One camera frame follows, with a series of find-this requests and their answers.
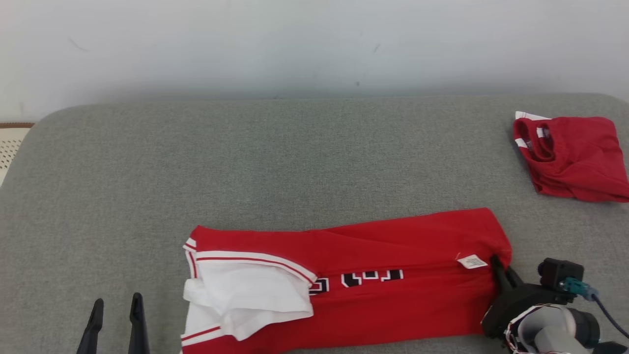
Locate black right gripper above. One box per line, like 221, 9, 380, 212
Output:
481, 254, 561, 340

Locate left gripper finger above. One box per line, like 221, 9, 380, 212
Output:
128, 292, 151, 354
76, 298, 105, 354

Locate red white basketball jersey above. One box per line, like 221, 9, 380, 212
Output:
180, 207, 514, 354

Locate red shorts with white stripe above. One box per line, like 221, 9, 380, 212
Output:
513, 111, 629, 204

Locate white perforated laundry basket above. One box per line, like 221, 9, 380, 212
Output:
0, 121, 36, 188

